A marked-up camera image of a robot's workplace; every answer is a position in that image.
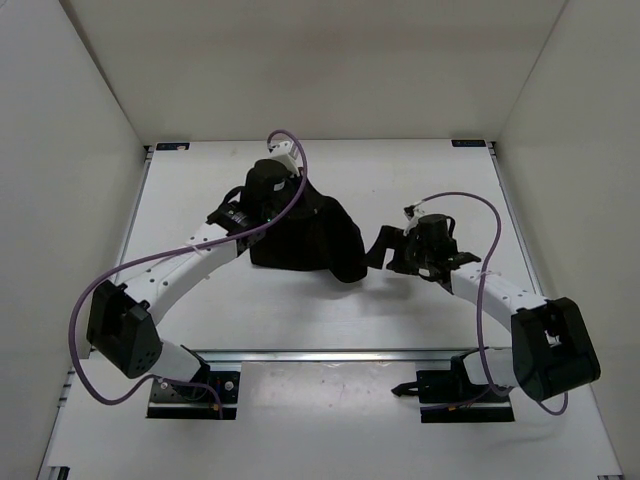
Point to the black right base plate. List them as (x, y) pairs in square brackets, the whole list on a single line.
[(446, 396)]

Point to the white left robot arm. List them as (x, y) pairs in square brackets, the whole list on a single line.
[(124, 318)]

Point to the blue left corner label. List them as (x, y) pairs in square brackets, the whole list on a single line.
[(172, 146)]

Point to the black skirt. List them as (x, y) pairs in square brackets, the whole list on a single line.
[(317, 234)]

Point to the blue right corner label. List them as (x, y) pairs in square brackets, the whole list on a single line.
[(468, 143)]

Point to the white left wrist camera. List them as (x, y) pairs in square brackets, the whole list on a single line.
[(286, 153)]

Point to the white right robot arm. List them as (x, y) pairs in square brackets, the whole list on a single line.
[(551, 351)]

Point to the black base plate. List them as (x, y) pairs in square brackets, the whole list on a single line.
[(169, 402), (446, 396)]

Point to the blue corner label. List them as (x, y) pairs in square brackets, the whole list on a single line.
[(468, 143), (172, 146)]

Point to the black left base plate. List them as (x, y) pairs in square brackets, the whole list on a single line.
[(169, 402)]

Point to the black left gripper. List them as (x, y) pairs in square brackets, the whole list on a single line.
[(294, 177)]

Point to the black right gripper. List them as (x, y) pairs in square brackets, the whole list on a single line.
[(388, 238)]

